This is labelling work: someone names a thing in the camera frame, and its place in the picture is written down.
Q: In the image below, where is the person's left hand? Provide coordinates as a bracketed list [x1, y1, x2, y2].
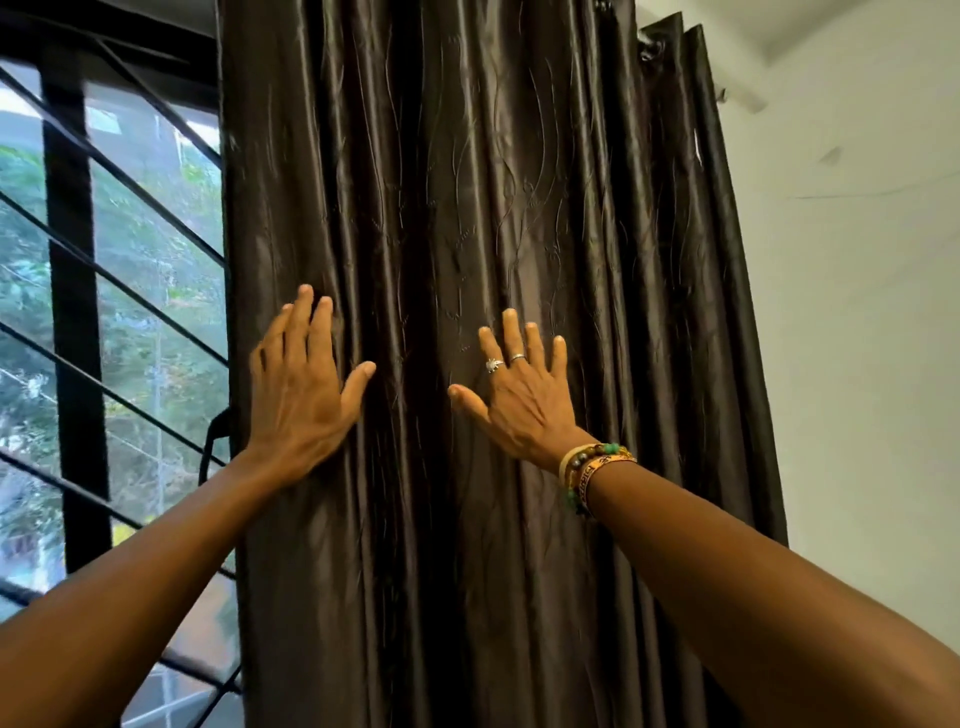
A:
[238, 283, 378, 490]

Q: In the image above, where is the person's right hand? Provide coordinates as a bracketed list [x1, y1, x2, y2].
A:
[447, 308, 598, 474]

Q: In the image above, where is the dark curtain tie strap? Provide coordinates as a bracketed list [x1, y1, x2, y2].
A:
[197, 407, 238, 487]

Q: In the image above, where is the person's right forearm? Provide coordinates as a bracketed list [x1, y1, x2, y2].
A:
[588, 461, 960, 728]

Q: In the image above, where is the orange woven patterned bracelet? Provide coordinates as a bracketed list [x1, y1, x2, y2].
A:
[577, 453, 639, 520]

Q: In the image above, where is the green beaded bracelet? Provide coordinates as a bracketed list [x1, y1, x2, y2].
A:
[566, 442, 631, 515]

